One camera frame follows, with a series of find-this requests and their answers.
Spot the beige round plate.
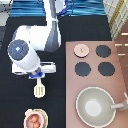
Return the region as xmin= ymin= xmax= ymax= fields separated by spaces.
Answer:
xmin=25 ymin=109 xmax=48 ymax=128

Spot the large grey mixing bowl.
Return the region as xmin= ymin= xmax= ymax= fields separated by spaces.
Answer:
xmin=76 ymin=87 xmax=128 ymax=128

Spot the black table mat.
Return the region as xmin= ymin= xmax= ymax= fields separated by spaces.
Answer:
xmin=0 ymin=15 xmax=111 ymax=128

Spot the small pot with red contents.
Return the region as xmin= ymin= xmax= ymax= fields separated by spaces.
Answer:
xmin=24 ymin=111 xmax=44 ymax=128

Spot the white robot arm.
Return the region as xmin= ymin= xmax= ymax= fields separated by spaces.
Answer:
xmin=7 ymin=0 xmax=61 ymax=79

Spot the pink round pot lid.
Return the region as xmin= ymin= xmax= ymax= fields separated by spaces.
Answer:
xmin=74 ymin=44 xmax=89 ymax=58

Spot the pink stove countertop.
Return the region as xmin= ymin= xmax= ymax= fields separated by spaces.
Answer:
xmin=66 ymin=41 xmax=128 ymax=128

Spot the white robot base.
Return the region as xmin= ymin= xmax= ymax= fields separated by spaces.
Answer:
xmin=55 ymin=0 xmax=68 ymax=14

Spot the white gripper blue trim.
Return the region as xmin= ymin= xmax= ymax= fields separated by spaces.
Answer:
xmin=12 ymin=62 xmax=56 ymax=79

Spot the cream slotted spatula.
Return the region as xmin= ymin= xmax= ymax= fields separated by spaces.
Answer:
xmin=34 ymin=78 xmax=45 ymax=98

